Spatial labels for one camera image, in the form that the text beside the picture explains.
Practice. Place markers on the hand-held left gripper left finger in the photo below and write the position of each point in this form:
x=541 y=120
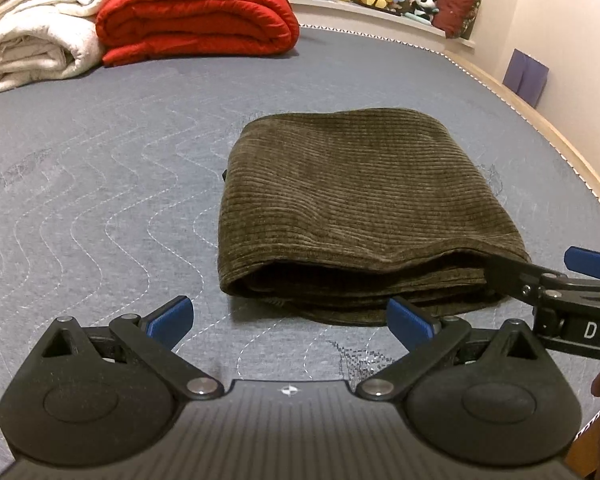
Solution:
x=172 y=317

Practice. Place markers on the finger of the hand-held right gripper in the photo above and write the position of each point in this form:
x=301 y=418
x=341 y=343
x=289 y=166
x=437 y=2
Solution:
x=595 y=262
x=515 y=277

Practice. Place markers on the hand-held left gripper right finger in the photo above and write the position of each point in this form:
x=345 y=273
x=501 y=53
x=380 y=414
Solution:
x=410 y=322

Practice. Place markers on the grey quilted mattress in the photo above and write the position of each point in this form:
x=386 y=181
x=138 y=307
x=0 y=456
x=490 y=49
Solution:
x=105 y=185

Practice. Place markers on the maroon cushion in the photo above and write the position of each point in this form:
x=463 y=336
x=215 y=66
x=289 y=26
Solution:
x=457 y=7

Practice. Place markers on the panda plush toy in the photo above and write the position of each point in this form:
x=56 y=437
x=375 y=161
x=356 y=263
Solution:
x=425 y=5

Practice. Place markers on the white window ledge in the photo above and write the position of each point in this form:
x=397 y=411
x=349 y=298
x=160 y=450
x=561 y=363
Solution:
x=360 y=17

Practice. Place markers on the red folded quilt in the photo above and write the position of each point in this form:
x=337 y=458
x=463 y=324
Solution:
x=195 y=15

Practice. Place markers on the white folded blanket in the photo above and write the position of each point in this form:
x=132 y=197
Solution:
x=40 y=30

